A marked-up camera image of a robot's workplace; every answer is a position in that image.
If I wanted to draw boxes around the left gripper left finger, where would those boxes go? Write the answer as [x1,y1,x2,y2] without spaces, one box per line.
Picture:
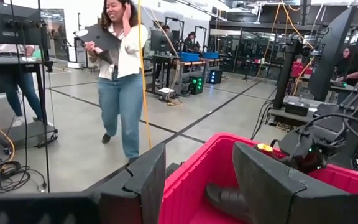
[85,142,167,224]

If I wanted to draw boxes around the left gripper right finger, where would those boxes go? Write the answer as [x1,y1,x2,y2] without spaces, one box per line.
[232,142,351,224]

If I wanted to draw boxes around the black slide sandal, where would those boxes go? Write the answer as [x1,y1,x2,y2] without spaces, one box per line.
[204,182,251,223]

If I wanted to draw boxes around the red plastic bin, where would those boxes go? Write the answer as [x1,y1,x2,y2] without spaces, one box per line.
[158,133,358,224]

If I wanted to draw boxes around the yellow tag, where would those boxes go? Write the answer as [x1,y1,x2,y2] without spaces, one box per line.
[256,142,273,153]

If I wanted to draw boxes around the black vertical pole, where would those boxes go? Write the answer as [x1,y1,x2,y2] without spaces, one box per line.
[273,40,304,110]

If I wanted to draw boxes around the person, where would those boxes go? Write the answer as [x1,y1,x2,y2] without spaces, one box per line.
[183,30,200,53]
[335,45,358,105]
[84,0,149,164]
[0,42,45,128]

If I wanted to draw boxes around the black tilted panel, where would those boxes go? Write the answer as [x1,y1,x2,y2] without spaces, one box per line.
[308,6,356,102]

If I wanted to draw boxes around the green-lit computer case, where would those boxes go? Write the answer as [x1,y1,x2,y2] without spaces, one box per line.
[188,75,204,96]

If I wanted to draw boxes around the blue-lit computer case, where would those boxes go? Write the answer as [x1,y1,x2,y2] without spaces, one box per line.
[208,68,223,85]

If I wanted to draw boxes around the black background monitor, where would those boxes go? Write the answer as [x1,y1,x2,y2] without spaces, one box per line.
[150,29,180,54]

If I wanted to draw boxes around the black laptop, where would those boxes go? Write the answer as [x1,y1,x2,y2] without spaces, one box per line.
[75,24,122,65]

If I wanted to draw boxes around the black wheeled desk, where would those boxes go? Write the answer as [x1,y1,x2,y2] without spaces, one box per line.
[0,55,58,149]

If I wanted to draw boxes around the black desk monitor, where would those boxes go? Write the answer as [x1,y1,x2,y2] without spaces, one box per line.
[0,0,48,46]

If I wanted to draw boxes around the yellow hanging cable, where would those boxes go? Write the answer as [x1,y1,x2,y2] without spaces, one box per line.
[137,0,152,149]

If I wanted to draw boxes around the tangled black cables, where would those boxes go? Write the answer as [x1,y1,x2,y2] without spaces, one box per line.
[0,157,48,194]

